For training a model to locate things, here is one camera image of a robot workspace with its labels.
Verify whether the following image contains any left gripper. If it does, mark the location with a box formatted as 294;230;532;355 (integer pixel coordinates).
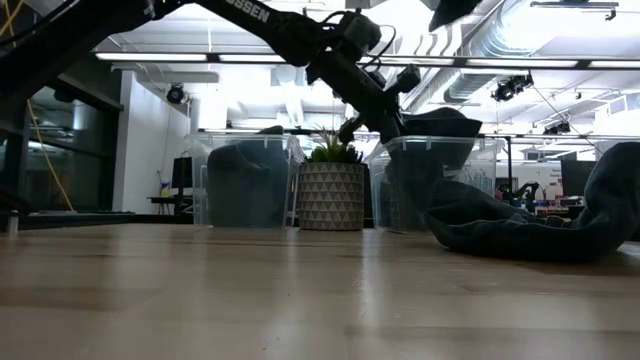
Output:
307;49;401;137

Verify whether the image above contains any dark teal knit beanie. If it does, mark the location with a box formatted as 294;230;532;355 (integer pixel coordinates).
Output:
384;107;484;232
424;142;640;264

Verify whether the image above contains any green artificial plant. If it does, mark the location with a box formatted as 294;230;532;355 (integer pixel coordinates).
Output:
304;127;365;165

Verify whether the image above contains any grey geometric plant pot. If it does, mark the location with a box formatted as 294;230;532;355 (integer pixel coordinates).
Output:
297;162;366;231

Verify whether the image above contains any clear plastic storage bin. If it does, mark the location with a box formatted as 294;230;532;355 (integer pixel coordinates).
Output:
183;132;305;230
367;135;501;234

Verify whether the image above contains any black ceiling spotlight cluster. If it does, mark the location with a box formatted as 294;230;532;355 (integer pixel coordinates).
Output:
492;73;535;104

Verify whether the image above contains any black computer monitor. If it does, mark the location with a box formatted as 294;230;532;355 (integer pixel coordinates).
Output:
171;157;194;190

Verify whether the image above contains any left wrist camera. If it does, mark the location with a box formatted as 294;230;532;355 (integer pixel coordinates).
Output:
384;63;423;96

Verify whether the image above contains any silver ventilation duct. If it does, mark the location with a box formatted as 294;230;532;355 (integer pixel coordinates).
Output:
442;9;531;104

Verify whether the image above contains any yellow cable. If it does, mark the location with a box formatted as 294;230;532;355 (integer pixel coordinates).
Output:
24;99;76;212

